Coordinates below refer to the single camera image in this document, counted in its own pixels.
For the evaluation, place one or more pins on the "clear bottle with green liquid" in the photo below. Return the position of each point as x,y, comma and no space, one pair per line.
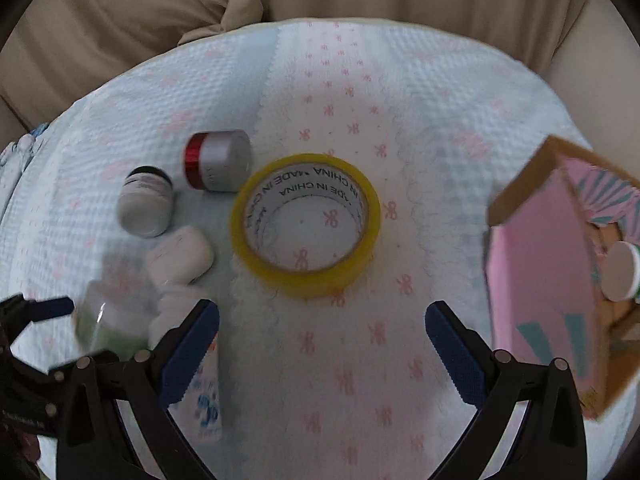
112,320

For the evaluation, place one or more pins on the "red jar with silver lid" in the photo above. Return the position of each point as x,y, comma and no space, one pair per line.
222,160

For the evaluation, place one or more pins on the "pink cardboard box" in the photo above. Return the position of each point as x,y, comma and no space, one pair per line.
540,285

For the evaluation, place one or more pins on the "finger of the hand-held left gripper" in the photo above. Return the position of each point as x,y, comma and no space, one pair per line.
35,372
50,307

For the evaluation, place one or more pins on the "yellow tape roll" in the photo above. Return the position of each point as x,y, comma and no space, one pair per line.
300,285

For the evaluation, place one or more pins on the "white plastic bottle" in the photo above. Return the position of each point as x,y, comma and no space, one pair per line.
180,257

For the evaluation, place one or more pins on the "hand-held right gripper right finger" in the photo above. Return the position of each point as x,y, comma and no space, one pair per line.
452,355

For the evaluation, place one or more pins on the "light blue printed blanket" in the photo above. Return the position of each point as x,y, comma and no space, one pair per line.
350,110

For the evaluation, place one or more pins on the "white jar with black lid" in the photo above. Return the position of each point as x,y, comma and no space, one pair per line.
145,205

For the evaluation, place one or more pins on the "cream sofa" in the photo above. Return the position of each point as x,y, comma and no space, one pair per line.
600,70

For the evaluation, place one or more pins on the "blue and white printed cloth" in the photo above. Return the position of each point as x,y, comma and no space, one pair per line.
20,160

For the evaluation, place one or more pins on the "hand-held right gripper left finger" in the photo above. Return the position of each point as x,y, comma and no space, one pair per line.
192,355

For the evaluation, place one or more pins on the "white and green round container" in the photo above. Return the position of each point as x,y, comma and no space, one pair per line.
622,270

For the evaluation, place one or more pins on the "beige pillow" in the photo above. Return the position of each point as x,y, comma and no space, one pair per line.
125,15

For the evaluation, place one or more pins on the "white printed tube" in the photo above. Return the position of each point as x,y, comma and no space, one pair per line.
207,405

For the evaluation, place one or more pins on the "beige cushion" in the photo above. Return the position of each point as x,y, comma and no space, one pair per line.
425,5

